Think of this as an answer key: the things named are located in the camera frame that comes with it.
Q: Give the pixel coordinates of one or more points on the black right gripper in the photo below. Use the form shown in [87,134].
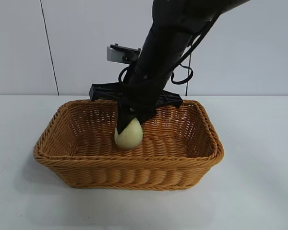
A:
[146,91]

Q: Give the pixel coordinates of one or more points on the pale egg yolk pastry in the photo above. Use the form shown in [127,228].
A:
[132,139]

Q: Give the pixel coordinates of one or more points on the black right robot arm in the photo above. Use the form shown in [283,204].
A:
[177,28]

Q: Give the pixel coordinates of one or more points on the woven wicker basket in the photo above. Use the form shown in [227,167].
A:
[134,172]

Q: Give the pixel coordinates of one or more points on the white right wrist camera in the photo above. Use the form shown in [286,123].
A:
[115,56]

